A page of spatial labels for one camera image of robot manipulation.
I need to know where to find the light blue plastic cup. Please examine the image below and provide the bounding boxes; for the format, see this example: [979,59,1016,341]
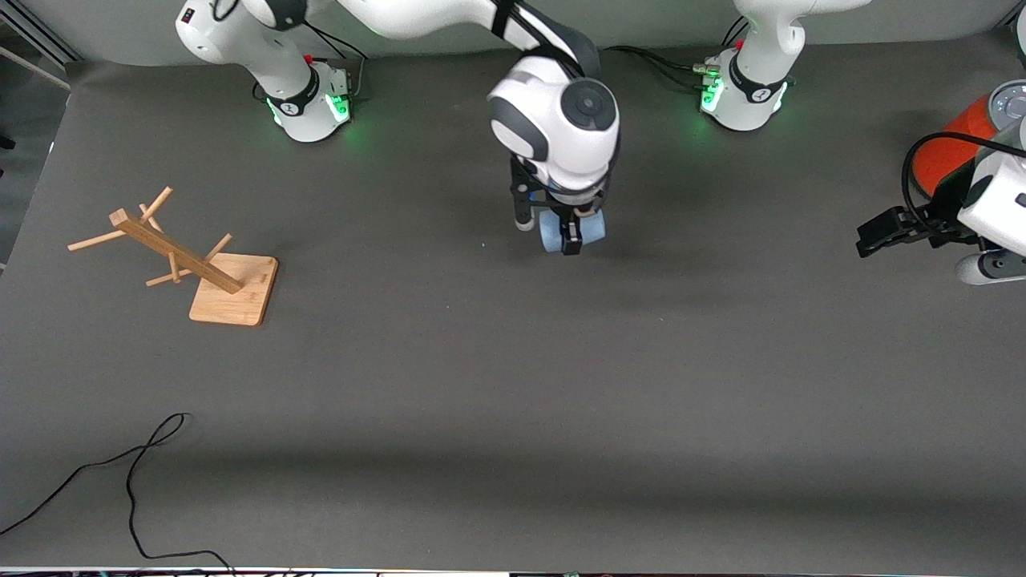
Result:
[539,207,607,254]

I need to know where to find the wooden cup rack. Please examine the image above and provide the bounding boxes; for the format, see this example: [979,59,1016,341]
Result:
[67,186,280,327]

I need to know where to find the orange cylindrical container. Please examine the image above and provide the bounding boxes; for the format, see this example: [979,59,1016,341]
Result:
[914,79,1026,201]

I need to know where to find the black left arm base cables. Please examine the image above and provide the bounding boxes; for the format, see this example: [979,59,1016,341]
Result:
[605,16,750,91]

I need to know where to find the black arm base cables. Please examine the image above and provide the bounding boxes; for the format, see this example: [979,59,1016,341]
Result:
[605,16,750,91]
[301,16,378,102]

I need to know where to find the black right arm base cables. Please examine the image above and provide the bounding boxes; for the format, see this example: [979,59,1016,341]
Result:
[301,16,378,102]

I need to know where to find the thin black loose cable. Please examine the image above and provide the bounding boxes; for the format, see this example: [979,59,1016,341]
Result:
[0,413,235,575]

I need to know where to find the silver aluminium frame rail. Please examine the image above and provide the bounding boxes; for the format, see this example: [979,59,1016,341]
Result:
[0,0,83,67]

